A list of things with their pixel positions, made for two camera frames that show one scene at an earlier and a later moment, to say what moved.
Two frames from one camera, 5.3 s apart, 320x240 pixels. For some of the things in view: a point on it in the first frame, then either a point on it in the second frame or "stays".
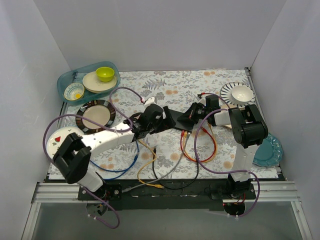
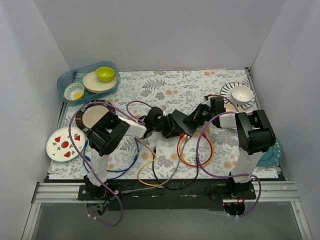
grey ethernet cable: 166,174 -> 165,182
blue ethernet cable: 120,170 stays
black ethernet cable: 166,185 stays
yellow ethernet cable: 158,185 stays
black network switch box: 185,127 stays
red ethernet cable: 193,160 -> 204,135
